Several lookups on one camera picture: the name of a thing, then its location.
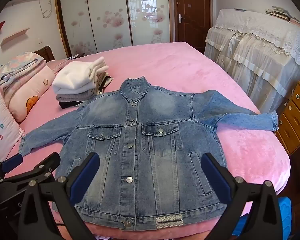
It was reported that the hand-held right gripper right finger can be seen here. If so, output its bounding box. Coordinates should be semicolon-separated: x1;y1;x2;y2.
201;152;283;240

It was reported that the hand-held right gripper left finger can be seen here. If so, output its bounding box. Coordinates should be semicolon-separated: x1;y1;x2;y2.
18;152;100;240

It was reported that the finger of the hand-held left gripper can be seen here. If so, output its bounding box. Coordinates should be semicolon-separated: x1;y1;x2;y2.
0;154;23;178
3;152;61;184

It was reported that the blue denim jacket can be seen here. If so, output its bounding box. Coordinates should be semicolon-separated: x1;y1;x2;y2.
18;76;279;232

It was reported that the black folded garment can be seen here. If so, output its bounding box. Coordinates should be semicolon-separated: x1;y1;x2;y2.
58;100;85;110

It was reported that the grey folded garment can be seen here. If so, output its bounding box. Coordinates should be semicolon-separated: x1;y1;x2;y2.
56;89;100;103

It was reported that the pink pillow with flower print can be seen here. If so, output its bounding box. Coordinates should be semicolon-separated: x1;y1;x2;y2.
8;65;56;123

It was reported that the blue plastic stool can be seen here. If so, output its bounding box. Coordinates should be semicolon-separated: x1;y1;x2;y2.
231;196;292;240

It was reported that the white folded sweater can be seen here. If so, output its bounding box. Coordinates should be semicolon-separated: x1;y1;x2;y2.
52;56;110;95

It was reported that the folded floral quilt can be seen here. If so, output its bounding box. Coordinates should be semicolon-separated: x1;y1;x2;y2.
0;52;46;98

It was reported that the beige folded garment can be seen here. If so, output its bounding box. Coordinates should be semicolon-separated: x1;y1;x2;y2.
90;71;114;93

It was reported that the wooden drawer cabinet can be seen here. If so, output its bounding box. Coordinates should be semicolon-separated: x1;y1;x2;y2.
275;80;300;155

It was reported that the dark wooden headboard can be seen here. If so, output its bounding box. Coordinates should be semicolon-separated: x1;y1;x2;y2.
32;45;56;63

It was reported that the lace-covered furniture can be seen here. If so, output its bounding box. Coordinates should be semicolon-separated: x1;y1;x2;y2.
204;9;300;113

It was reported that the floral sliding door wardrobe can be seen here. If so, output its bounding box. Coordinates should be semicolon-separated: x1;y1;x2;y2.
54;0;178;58

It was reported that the stack of books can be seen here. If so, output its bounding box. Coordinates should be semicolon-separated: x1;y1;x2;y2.
265;5;300;34

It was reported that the light wooden wall shelf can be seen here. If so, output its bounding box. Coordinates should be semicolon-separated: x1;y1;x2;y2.
0;27;30;47

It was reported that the white air conditioner cord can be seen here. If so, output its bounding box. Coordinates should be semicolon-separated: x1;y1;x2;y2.
38;0;53;19

